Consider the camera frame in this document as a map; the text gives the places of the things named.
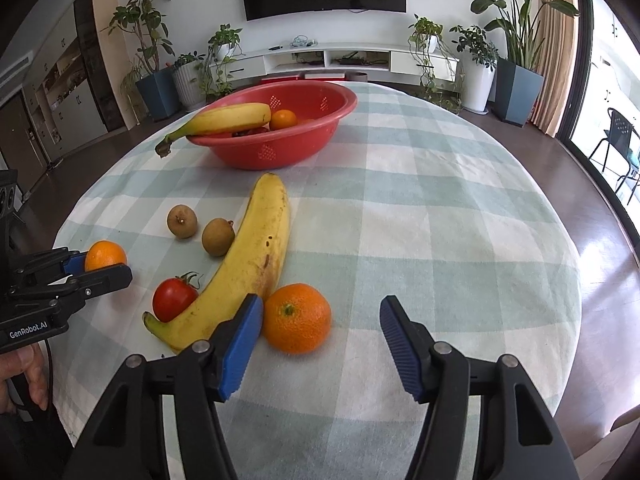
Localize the brown longan fruit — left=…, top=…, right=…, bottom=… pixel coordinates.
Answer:
left=202, top=218, right=235, bottom=257
left=166, top=205, right=198, bottom=240

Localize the small red tomato in bowl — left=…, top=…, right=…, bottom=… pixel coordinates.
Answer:
left=231, top=126, right=270, bottom=138

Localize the white tv console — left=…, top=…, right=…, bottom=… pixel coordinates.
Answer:
left=209, top=41, right=461, bottom=86

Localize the trailing vine plant on console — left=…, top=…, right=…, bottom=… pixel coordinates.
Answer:
left=408, top=14, right=461, bottom=114

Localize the red storage box left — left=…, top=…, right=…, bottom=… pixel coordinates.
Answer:
left=259, top=74, right=304, bottom=84

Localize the green checkered tablecloth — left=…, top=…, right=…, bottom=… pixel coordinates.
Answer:
left=51, top=84, right=581, bottom=479

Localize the small orange in bowl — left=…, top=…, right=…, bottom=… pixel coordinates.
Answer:
left=269, top=110, right=298, bottom=131

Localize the red plastic colander bowl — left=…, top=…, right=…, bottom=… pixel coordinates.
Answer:
left=189, top=80, right=358, bottom=170

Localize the small potted plant on console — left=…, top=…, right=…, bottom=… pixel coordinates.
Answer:
left=196, top=24, right=242, bottom=103

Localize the blue planter left tree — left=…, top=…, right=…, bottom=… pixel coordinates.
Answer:
left=106, top=0, right=180, bottom=120

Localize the large orange mandarin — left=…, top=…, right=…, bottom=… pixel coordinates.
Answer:
left=262, top=283, right=332, bottom=354

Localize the small grey pot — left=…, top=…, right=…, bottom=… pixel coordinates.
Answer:
left=346, top=72, right=369, bottom=82

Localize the white ribbed planter plant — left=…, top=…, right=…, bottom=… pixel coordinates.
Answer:
left=171, top=51, right=205, bottom=110

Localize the red tomato with stem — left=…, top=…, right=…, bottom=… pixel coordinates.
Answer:
left=152, top=271, right=200, bottom=323

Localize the person's left hand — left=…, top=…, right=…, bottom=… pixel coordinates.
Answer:
left=0, top=344, right=48, bottom=414

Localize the white planter bushy plant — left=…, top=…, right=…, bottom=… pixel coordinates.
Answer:
left=450, top=25, right=499, bottom=115

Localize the blue planter tall plant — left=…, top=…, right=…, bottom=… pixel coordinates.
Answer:
left=470, top=0, right=579, bottom=126

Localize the beige curtain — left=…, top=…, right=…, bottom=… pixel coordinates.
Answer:
left=530, top=0, right=579, bottom=138

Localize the large yellow banana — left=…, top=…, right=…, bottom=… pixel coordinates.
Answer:
left=154, top=103, right=271, bottom=158

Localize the black balcony chair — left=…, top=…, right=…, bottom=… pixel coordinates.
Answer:
left=588, top=107, right=639, bottom=198

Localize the small orange mandarin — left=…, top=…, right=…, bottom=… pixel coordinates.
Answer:
left=84, top=240, right=127, bottom=272

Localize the wooden display cabinet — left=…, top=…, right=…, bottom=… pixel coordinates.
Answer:
left=23, top=0, right=137, bottom=162

